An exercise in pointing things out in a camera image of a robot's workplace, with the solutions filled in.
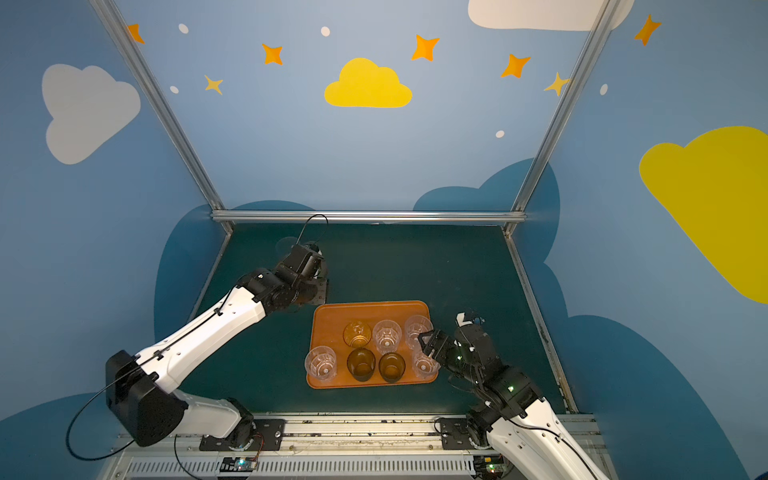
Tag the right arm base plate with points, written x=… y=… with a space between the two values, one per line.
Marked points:
x=458 y=434

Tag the right controller board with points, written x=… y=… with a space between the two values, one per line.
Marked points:
x=489 y=467

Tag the small olive textured cup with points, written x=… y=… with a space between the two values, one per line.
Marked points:
x=392 y=367

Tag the orange plastic tray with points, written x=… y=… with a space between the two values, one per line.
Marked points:
x=329 y=322

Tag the controller board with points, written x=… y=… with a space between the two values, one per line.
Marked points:
x=238 y=465
x=489 y=467

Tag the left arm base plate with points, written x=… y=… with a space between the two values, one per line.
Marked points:
x=259 y=434

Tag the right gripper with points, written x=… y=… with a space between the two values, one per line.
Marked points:
x=437 y=346

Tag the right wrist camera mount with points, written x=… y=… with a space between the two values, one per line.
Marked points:
x=469 y=319

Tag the tall clear bluish glass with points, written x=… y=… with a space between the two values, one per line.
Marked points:
x=284 y=246

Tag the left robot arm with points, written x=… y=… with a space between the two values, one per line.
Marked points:
x=143 y=390

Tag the aluminium rear frame bar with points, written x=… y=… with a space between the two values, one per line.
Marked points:
x=368 y=217

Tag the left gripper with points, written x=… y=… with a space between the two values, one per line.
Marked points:
x=318 y=289

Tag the clear faceted glass back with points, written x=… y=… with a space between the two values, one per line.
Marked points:
x=321 y=364

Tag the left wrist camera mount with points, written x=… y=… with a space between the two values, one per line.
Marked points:
x=304 y=262

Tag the aluminium frame post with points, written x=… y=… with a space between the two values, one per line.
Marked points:
x=580 y=74
x=114 y=23

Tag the aluminium right frame post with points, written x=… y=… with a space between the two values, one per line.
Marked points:
x=580 y=74

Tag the clear faceted glass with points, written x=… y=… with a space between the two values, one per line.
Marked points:
x=321 y=364
x=413 y=327
x=423 y=366
x=387 y=336

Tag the front aluminium rail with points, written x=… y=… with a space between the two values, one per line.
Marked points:
x=329 y=446

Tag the left controller board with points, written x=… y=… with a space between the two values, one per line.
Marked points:
x=238 y=465

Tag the short yellow glass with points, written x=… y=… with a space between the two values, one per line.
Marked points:
x=357 y=334

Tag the aluminium left frame post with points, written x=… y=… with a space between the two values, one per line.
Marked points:
x=114 y=23

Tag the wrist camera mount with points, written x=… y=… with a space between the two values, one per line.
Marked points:
x=469 y=319
x=304 y=262

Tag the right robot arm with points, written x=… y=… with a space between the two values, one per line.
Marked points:
x=513 y=417

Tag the dark olive textured cup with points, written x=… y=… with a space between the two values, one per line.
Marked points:
x=361 y=363

